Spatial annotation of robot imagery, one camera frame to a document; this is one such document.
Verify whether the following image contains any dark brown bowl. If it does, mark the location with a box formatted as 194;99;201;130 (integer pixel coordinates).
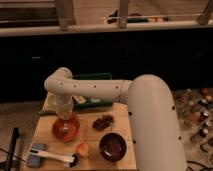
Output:
99;132;127;162

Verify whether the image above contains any wooden railing shelf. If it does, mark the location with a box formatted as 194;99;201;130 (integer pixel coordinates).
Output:
0;0;213;36

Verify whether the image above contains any blue grey sponge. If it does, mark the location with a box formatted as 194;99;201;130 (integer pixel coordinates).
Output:
26;143;46;168

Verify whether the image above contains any orange peach fruit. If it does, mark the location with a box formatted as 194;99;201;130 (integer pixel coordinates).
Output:
76;143;90;157

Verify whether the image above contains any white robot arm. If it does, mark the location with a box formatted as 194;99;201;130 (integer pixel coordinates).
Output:
44;67;187;171

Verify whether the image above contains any black stand left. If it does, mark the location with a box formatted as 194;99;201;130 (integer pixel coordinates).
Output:
4;127;20;171

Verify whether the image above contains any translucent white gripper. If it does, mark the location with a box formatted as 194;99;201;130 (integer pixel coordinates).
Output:
53;95;74;120

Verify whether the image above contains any green pea pod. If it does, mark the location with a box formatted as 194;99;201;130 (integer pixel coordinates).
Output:
39;110;56;116

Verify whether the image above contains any green plastic tray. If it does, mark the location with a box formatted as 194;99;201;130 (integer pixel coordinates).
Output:
72;73;113;110

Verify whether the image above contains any bunch of dark grapes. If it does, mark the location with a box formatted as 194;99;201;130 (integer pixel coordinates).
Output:
92;115;114;131

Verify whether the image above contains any white handled black brush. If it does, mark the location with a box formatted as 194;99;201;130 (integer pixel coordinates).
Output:
29;149;78;167

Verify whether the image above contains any red bowl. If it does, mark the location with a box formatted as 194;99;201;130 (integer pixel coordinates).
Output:
52;115;80;142

